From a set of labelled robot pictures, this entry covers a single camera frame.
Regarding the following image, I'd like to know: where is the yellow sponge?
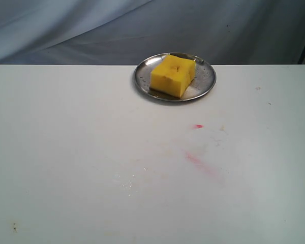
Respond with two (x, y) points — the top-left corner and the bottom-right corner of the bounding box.
(149, 54), (196, 98)

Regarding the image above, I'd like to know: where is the round steel plate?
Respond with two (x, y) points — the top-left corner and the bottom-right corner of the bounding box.
(133, 52), (217, 102)

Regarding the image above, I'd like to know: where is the white backdrop cloth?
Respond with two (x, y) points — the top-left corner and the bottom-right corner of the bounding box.
(0, 1), (305, 65)

